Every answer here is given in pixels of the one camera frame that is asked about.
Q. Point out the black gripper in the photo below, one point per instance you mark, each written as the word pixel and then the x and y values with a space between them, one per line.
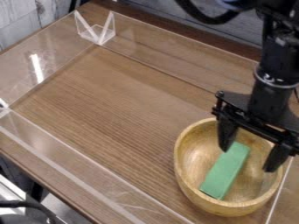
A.
pixel 261 112

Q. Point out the green rectangular block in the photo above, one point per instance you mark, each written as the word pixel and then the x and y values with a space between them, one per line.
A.
pixel 225 171

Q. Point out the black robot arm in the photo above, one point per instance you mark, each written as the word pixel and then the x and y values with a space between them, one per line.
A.
pixel 278 67

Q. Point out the brown wooden bowl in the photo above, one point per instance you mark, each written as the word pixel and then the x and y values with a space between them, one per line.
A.
pixel 195 154

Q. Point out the clear acrylic corner bracket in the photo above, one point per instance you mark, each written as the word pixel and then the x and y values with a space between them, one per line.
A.
pixel 99 34

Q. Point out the clear acrylic tray wall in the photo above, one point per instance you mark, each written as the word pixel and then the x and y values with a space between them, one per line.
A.
pixel 91 114

